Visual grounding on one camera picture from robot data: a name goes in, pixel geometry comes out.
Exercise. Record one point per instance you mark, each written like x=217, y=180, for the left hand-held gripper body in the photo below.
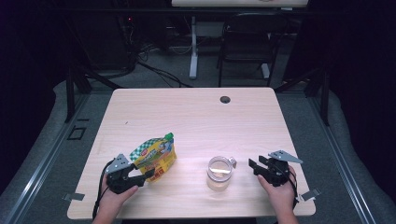
x=120, y=182

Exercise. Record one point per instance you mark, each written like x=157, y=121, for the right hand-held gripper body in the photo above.
x=278, y=171

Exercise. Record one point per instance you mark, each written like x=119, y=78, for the yellow spout pouch green cap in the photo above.
x=155, y=155

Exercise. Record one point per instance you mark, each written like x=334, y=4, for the clear glass jar hinged lid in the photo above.
x=219, y=172

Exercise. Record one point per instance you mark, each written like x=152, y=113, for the person's left hand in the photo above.
x=115, y=200

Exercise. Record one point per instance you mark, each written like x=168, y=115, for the person's right hand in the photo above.
x=280, y=196

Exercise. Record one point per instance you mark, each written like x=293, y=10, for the grey tape piece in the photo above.
x=309, y=194
x=74, y=196

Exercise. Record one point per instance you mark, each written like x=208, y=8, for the black metal stand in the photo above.
x=324, y=96
x=71, y=93

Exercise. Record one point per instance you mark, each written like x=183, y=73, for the black folding chair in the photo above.
x=249, y=40

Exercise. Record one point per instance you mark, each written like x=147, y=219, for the white desk with white legs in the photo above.
x=236, y=3

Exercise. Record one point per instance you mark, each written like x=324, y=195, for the aluminium floor rail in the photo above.
x=46, y=161
x=339, y=155

